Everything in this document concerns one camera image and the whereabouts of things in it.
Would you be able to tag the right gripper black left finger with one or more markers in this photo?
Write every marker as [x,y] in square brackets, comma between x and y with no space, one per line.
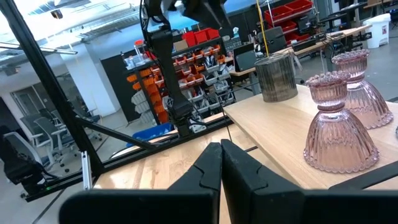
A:
[199,180]

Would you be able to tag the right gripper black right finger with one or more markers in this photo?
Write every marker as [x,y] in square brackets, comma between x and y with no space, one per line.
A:
[245,186]

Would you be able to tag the pink ribbed glass candle holder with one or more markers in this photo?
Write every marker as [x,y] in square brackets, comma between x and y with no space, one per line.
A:
[363,102]
[339,140]

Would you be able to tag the smoked glass jar metal lid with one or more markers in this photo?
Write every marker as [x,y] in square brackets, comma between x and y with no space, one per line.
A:
[275,81]

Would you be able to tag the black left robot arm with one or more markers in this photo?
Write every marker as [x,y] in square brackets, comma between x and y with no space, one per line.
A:
[164,56]

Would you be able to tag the blue plastic bin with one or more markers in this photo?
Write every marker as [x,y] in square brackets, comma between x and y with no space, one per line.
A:
[152,132]

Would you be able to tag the wooden shelf riser black legs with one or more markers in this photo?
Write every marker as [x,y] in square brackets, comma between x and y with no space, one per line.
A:
[280,124]

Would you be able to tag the parts rack orange red bins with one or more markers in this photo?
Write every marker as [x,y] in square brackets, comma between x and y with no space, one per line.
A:
[149,90]

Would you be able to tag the dark background monitor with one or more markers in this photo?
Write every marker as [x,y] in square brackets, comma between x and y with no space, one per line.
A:
[245,58]

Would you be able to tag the grey office chair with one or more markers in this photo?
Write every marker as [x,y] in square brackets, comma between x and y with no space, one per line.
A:
[53,137]
[23,146]

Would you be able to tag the long wooden workbench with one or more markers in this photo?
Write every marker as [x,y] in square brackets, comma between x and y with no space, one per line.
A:
[311,47]

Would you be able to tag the black equipment green light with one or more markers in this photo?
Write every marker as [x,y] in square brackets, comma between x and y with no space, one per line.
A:
[18,169]

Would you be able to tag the white trash bin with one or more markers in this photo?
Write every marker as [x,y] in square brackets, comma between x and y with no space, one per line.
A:
[377,31]

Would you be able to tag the red bin wall shelf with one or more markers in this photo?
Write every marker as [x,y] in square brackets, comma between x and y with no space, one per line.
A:
[280,12]

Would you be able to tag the black metal rig frame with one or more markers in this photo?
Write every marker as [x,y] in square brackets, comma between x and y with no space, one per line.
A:
[46,77]

